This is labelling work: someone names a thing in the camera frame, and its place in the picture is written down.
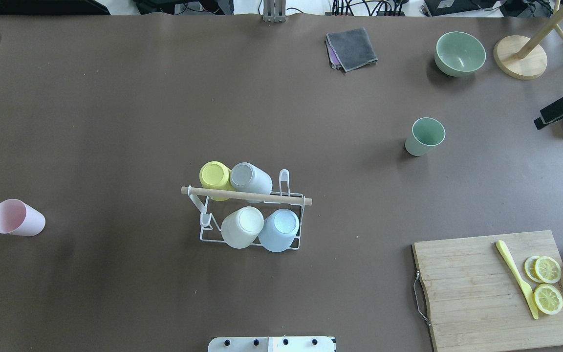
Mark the cream white plastic cup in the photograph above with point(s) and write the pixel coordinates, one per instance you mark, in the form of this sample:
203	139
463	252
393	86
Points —
242	227

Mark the bamboo cutting board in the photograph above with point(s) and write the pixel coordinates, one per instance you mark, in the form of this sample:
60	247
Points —
474	303

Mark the grey plastic cup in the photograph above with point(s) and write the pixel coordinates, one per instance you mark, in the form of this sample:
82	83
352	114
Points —
246	177

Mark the lemon slice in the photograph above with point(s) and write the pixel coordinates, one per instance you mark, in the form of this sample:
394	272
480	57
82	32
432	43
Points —
548	299
547	270

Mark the yellow plastic knife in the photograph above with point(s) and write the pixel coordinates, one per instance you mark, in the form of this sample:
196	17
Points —
524	286

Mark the light blue plastic cup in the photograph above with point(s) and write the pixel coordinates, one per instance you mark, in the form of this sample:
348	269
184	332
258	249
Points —
279	230

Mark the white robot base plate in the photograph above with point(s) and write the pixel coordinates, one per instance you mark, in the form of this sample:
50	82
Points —
273	344

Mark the purple folded cloth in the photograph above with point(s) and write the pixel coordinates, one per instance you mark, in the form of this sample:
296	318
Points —
333	59

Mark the white wire cup rack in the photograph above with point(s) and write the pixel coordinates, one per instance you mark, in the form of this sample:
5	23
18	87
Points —
215	205

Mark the pink plastic cup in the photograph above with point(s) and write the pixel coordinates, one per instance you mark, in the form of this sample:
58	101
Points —
19	219

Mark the green ceramic bowl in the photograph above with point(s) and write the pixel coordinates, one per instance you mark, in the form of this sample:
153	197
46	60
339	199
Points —
458	54

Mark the wooden mug tree stand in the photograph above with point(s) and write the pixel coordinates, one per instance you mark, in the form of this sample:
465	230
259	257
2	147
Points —
522	57

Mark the yellow plastic cup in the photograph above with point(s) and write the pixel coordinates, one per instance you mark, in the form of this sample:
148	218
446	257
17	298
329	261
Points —
215	175

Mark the mint green plastic cup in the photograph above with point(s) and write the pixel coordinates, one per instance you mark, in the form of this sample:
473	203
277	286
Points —
426	134

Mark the grey folded cloth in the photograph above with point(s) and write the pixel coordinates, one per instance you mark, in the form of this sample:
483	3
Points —
353	48

